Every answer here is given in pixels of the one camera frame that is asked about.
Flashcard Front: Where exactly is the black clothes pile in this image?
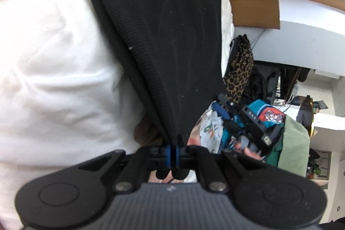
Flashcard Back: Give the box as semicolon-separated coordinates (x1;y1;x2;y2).
241;68;281;108

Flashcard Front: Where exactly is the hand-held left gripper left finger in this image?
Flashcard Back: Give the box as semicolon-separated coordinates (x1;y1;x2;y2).
71;145;172;194

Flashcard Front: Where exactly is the black knit garment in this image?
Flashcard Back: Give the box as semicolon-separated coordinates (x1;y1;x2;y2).
86;0;230;182

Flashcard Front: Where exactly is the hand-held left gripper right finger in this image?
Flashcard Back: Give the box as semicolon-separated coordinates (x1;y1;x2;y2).
175;144;273;193

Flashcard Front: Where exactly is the leopard print cloth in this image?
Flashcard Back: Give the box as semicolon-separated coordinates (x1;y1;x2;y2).
222;34;255;104

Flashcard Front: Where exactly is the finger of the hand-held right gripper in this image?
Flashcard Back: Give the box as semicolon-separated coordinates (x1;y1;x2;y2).
218;93;238;112
212;101;231;120

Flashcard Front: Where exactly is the light green cloth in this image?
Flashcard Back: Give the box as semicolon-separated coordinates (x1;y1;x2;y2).
265;115;311;179

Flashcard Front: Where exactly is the teal printed cloth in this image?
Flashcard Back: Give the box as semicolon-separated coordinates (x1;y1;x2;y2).
220;99;287;156

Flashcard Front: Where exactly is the person's right hand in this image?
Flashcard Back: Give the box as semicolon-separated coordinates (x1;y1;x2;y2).
232;138;267;161

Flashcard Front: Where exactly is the cream bear print bedsheet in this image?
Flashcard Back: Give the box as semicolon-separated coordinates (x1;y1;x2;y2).
0;0;235;230

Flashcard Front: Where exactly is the gold rimmed mirror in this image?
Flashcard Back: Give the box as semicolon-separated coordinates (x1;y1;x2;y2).
296;95;316;137

